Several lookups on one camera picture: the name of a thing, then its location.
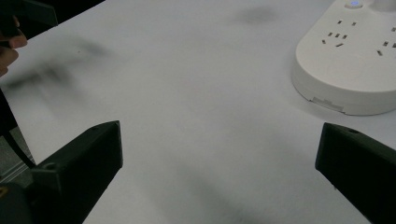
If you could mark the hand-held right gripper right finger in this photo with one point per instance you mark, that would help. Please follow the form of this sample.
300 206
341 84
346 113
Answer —
361 168

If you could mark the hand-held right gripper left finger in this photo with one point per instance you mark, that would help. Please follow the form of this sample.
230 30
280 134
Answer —
82 165

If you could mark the white power strip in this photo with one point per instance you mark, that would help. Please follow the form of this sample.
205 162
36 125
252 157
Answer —
348 68

